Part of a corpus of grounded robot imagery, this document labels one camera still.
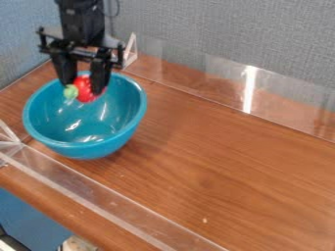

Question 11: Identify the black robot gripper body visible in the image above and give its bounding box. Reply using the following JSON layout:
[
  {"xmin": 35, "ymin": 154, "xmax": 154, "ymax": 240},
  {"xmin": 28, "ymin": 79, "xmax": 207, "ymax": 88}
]
[{"xmin": 36, "ymin": 0, "xmax": 126, "ymax": 67}]

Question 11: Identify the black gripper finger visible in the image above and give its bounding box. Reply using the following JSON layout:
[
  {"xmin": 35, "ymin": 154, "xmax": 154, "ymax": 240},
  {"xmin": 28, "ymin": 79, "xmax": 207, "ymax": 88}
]
[
  {"xmin": 50, "ymin": 46, "xmax": 78, "ymax": 86},
  {"xmin": 91, "ymin": 48, "xmax": 113, "ymax": 95}
]

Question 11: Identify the red toy strawberry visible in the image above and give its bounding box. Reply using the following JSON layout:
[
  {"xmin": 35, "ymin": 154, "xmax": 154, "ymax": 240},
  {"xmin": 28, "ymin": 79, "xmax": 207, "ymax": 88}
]
[{"xmin": 63, "ymin": 75, "xmax": 105, "ymax": 103}]

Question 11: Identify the blue plastic bowl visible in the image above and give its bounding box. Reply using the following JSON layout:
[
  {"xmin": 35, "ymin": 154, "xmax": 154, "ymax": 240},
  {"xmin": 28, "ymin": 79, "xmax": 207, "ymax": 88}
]
[{"xmin": 23, "ymin": 73, "xmax": 149, "ymax": 160}]

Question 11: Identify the clear acrylic front barrier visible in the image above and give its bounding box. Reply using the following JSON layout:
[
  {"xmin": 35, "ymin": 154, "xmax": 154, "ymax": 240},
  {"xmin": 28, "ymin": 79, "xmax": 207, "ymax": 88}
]
[{"xmin": 0, "ymin": 119, "xmax": 230, "ymax": 251}]

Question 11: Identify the clear acrylic barrier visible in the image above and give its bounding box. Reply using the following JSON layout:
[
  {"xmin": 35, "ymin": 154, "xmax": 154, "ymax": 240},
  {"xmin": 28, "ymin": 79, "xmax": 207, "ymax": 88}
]
[
  {"xmin": 0, "ymin": 119, "xmax": 230, "ymax": 251},
  {"xmin": 126, "ymin": 33, "xmax": 335, "ymax": 143}
]

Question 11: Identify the clear acrylic back barrier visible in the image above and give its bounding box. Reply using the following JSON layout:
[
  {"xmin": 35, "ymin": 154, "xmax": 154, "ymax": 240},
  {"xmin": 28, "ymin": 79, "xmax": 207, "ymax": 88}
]
[{"xmin": 126, "ymin": 33, "xmax": 335, "ymax": 143}]

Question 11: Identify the pale object under table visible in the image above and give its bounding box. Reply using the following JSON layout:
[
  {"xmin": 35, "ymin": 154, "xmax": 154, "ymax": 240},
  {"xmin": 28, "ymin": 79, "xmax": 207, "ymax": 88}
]
[{"xmin": 56, "ymin": 235, "xmax": 102, "ymax": 251}]

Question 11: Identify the dark object bottom left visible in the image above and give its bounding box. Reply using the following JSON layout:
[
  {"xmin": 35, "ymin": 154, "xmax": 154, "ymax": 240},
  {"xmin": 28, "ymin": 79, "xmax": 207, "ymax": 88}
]
[{"xmin": 0, "ymin": 226, "xmax": 32, "ymax": 251}]

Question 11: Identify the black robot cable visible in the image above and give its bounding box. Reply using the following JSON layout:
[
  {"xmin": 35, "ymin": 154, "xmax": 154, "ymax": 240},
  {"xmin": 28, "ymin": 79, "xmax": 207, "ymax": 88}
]
[{"xmin": 103, "ymin": 0, "xmax": 122, "ymax": 18}]

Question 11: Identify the clear acrylic corner bracket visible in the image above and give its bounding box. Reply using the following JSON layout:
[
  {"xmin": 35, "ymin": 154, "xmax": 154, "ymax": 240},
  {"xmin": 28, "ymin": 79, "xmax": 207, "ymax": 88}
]
[{"xmin": 111, "ymin": 33, "xmax": 139, "ymax": 70}]

